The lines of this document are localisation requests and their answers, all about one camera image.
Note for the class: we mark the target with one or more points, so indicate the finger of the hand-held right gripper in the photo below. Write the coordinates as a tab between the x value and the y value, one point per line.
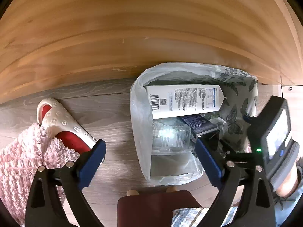
239	157
247	119

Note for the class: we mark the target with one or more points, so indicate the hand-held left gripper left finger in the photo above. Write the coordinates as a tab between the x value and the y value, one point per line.
93	160

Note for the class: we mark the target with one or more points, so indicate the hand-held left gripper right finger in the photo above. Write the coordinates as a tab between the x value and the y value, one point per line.
208	163

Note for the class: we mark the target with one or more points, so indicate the butterfly print trash bin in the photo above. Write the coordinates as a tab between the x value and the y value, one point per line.
239	99

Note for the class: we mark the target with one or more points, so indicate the dark blue cardboard box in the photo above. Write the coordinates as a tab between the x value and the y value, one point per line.
196	124

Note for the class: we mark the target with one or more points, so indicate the clear plastic clamshell box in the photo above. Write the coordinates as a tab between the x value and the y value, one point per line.
170	134

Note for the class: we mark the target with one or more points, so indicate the white printed milk carton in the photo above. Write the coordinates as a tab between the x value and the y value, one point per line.
184	99

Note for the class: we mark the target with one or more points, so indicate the trash bin with bag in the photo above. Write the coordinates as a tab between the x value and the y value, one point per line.
139	113

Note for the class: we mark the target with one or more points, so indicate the person's right forearm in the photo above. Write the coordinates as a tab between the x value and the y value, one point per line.
287	182

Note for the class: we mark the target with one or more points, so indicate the white perforated slipper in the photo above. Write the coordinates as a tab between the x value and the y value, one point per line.
64	120

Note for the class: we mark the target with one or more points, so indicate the grey plaid cloth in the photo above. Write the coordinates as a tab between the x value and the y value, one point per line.
189	217

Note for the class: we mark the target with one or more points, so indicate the pink shaggy rug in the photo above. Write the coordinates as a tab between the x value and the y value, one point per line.
21	160

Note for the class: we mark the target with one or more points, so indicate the dark red stool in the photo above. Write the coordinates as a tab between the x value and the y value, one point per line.
151	208

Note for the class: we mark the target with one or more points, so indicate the wooden bed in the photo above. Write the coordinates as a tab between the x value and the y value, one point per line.
142	28

